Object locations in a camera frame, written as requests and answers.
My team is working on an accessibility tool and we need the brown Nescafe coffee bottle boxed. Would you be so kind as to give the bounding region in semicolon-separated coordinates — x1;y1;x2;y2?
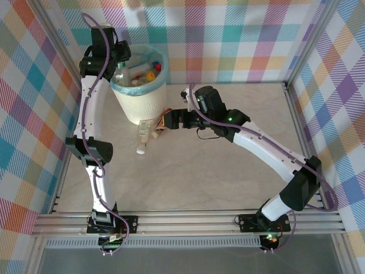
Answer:
152;107;172;140

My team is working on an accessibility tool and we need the clear bottle green neck label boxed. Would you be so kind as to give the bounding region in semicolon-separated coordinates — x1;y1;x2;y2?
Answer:
112;61;134;87

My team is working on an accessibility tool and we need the white red label bottle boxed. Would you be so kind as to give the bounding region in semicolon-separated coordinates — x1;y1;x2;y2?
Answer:
128;63;152;79

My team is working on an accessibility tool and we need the white ribbed waste bin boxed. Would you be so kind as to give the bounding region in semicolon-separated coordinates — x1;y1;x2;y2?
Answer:
109;44;169;126

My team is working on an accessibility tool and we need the clear bottle green print label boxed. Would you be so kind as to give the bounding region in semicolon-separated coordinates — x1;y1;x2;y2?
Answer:
136;119;149;155

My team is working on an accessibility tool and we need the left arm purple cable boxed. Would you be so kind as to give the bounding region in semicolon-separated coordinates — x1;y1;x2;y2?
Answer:
81;13;132;256

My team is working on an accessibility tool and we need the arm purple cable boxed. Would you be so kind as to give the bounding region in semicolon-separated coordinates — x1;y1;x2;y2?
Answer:
81;13;132;256
188;83;340;253

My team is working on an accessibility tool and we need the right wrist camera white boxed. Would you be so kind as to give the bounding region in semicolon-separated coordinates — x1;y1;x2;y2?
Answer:
180;87;197;112

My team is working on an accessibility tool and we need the thin black gripper wire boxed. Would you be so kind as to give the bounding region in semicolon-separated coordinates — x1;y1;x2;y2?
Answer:
196;127;222;141

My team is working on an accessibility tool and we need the aluminium corner post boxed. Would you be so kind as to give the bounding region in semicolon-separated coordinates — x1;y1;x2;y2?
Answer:
285;0;342;89
30;0;89;92

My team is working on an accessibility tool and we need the aluminium side frame rail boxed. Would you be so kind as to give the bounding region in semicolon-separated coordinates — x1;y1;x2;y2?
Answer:
50;85;90;215
283;82;329;212

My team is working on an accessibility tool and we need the aluminium front frame rail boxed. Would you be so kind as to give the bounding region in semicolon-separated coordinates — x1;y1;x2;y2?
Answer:
30;210;346;238

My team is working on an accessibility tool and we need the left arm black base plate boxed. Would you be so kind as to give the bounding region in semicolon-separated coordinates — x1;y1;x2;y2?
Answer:
86;215;139;235

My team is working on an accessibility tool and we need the slotted grey cable duct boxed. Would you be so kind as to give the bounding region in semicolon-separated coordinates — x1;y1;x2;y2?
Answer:
44;238;262;249

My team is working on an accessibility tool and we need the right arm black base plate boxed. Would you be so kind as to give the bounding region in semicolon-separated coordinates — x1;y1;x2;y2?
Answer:
237;213;291;233

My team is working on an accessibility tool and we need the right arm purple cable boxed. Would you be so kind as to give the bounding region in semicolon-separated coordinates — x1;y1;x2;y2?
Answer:
188;83;340;253

